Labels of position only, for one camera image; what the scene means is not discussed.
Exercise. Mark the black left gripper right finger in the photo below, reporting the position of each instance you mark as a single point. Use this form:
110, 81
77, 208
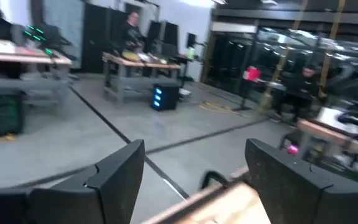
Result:
278, 180

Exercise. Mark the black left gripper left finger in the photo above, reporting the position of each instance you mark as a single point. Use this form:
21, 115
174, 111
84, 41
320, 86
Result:
117, 180

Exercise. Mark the pink glowing light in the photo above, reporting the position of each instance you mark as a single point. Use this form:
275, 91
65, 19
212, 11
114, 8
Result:
293, 149

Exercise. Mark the wooden work table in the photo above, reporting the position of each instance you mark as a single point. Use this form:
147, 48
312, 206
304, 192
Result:
328, 130
20, 57
141, 63

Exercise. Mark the computer tower with glowing fans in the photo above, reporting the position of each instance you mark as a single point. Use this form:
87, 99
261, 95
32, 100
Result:
165, 96

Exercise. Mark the red box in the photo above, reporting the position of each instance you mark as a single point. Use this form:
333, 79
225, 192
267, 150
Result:
253, 74

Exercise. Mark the computer tower green light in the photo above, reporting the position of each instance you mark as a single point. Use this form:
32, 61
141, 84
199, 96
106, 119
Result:
2, 112

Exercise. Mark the black computer monitor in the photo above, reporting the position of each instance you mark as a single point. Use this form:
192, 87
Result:
170, 34
154, 31

